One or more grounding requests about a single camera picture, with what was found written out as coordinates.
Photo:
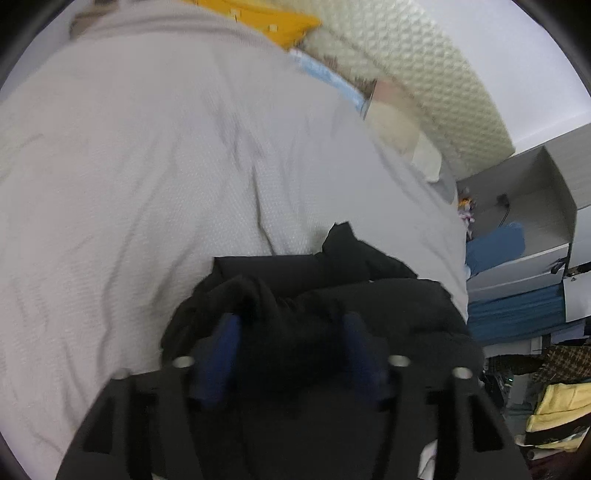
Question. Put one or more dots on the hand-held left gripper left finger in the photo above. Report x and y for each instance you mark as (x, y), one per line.
(221, 355)

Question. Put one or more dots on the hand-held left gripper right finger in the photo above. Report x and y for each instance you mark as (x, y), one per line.
(360, 350)

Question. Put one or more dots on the black puffer jacket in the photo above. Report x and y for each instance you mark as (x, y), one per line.
(300, 323)

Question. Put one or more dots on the blue curtain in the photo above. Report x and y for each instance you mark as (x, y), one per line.
(512, 314)

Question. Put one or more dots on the blue padded board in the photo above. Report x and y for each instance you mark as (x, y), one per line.
(494, 244)

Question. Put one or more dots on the clutter of small bottles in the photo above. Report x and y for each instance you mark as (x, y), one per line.
(466, 210)

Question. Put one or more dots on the grey pillow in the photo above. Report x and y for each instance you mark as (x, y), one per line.
(447, 187)

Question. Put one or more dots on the pale yellow cloth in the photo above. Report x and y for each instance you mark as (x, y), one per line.
(427, 159)

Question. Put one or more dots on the dark patterned garment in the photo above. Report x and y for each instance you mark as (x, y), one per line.
(563, 360)

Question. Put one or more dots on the yellow garment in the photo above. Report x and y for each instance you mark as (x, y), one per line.
(558, 401)

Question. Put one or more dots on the bed with grey blanket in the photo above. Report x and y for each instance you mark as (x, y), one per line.
(138, 161)

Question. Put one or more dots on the beige pillow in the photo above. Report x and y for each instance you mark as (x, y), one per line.
(392, 124)

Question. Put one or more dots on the white grey wardrobe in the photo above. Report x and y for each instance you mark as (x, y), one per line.
(531, 194)

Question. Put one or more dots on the pink-beige pillow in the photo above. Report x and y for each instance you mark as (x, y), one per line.
(388, 90)

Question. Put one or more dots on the light blue printed pillow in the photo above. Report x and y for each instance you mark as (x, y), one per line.
(323, 74)

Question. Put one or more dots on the cream quilted headboard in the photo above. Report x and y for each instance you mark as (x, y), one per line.
(415, 69)

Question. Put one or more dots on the yellow pillow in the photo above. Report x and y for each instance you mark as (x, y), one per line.
(277, 21)

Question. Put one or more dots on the dark wall socket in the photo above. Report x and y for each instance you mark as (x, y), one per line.
(503, 200)

